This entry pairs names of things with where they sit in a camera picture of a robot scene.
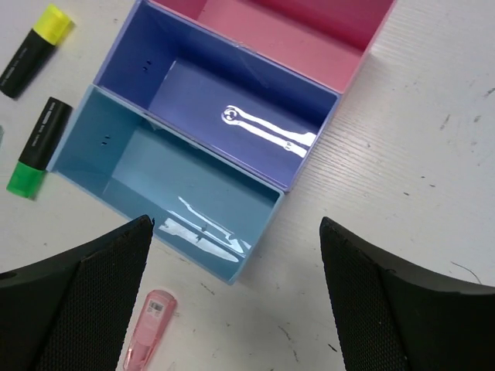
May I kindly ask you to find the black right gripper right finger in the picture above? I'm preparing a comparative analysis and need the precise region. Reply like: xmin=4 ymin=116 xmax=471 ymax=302
xmin=319 ymin=217 xmax=494 ymax=370

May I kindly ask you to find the pink plastic bin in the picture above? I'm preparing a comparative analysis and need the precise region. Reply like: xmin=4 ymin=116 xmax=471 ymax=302
xmin=159 ymin=0 xmax=394 ymax=94

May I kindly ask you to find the light blue plastic bin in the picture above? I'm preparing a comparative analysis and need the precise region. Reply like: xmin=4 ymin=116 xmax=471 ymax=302
xmin=49 ymin=86 xmax=283 ymax=284

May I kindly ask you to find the purple plastic bin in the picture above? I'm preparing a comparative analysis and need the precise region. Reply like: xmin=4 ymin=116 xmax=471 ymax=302
xmin=95 ymin=1 xmax=340 ymax=191

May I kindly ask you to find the yellow cap black highlighter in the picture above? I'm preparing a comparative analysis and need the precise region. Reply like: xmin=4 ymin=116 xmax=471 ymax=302
xmin=1 ymin=3 xmax=74 ymax=99

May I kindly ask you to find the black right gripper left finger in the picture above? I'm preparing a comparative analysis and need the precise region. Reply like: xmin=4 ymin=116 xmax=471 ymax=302
xmin=1 ymin=215 xmax=152 ymax=370

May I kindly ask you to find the green cap black highlighter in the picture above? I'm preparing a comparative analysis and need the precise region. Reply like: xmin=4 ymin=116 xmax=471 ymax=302
xmin=6 ymin=97 xmax=72 ymax=199

